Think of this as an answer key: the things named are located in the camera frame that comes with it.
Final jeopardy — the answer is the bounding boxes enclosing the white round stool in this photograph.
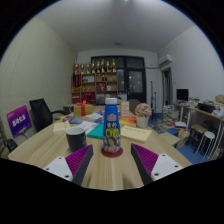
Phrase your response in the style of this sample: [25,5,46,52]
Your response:
[193,130,216,158]

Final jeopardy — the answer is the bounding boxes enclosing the black striped office chair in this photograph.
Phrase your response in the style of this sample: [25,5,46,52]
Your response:
[0,114,18,158]

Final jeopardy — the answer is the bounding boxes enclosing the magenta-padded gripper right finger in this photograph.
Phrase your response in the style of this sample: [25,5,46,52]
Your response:
[130,143,185,186]

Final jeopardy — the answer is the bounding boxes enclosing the yellow gift box red ribbon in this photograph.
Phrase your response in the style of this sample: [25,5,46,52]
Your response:
[73,99,94,117]

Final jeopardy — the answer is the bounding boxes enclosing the pink flowers in white pot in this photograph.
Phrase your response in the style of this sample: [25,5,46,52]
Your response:
[134,102,153,129]

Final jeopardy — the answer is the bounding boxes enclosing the black cup white inside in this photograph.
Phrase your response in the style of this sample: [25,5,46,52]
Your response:
[65,126,88,153]

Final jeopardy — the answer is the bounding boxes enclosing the small round side table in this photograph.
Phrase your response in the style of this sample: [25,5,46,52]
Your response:
[62,103,77,116]

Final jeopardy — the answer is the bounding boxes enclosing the black framed glass door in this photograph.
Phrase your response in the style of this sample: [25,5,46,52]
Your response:
[90,55,147,104]

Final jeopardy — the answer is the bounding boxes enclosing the small tan upright box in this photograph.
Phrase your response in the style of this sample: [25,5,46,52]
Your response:
[119,100,130,118]

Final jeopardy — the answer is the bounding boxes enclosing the orange red book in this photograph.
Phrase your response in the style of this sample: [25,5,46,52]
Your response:
[118,115,138,127]

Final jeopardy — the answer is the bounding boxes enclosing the blue drink bottle white cap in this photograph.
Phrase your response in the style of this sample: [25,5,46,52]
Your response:
[102,97,122,155]

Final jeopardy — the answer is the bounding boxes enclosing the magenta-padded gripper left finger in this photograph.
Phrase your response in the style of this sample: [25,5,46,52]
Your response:
[43,143,95,187]

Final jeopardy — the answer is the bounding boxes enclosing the cluttered wooden desk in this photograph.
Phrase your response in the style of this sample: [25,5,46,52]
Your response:
[173,101,224,158]

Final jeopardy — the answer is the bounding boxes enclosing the wooden shelf unit with trophies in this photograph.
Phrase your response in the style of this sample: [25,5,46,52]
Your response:
[70,58,119,104]

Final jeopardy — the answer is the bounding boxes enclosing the blue colourful magazine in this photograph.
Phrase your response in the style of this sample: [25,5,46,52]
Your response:
[62,115,84,125]

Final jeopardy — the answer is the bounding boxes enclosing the white air conditioner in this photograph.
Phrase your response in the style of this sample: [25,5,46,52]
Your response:
[158,54,174,68]

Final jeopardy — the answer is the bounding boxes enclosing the teal notebook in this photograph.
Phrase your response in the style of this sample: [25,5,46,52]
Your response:
[86,123,105,140]

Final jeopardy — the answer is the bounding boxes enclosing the black computer monitor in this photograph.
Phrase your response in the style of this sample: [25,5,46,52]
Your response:
[176,88,190,103]

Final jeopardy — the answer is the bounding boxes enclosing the flat round red coaster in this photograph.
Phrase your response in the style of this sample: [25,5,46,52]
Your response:
[100,146,124,158]

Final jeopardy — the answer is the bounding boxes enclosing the purple sign board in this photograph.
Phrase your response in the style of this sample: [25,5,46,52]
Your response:
[6,104,33,139]

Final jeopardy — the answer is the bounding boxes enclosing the white printed booklet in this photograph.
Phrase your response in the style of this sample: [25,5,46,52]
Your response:
[74,119,99,133]

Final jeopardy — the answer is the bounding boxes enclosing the stack of books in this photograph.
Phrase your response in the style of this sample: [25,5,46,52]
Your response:
[162,104,181,126]

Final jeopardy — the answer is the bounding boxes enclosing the pale yellow book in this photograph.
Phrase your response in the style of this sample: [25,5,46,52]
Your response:
[52,120,72,135]

